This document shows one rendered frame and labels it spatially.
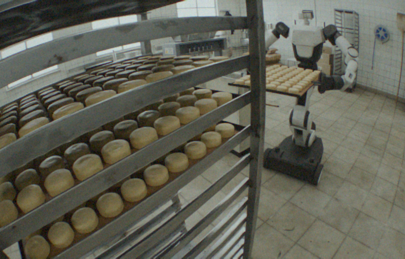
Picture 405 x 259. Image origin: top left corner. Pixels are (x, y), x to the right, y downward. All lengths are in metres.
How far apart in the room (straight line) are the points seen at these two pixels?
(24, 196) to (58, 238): 0.09
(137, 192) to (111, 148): 0.09
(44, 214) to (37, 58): 0.19
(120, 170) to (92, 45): 0.17
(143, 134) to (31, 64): 0.23
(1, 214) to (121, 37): 0.31
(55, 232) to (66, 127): 0.20
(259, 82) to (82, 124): 0.38
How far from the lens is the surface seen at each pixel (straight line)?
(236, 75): 1.92
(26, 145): 0.27
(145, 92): 0.31
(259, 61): 0.50
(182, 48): 2.44
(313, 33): 1.69
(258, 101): 0.52
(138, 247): 0.43
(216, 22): 0.41
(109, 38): 0.28
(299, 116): 1.79
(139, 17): 0.81
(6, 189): 0.41
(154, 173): 0.43
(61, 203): 0.31
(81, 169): 0.34
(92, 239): 0.36
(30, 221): 0.31
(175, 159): 0.45
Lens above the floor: 1.31
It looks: 27 degrees down
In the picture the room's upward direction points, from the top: 6 degrees counter-clockwise
